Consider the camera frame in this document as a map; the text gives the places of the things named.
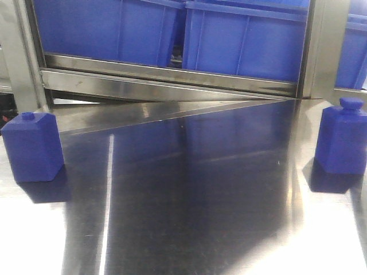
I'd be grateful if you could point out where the blue bottle part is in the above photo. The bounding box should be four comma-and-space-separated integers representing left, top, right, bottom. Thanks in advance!
315, 97, 366, 175
1, 112, 64, 183

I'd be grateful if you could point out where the blue bin left on shelf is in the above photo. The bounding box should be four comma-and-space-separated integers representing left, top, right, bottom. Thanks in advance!
34, 1, 184, 66

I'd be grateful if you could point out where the blue bin right on shelf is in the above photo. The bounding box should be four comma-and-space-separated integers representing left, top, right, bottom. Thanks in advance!
182, 1, 307, 82

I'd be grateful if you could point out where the steel shelf rack by table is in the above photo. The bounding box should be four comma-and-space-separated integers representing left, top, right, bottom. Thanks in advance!
1, 1, 366, 112

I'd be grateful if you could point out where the blue bin on shelf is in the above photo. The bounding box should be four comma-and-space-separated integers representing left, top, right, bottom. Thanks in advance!
34, 1, 184, 66
182, 1, 307, 82

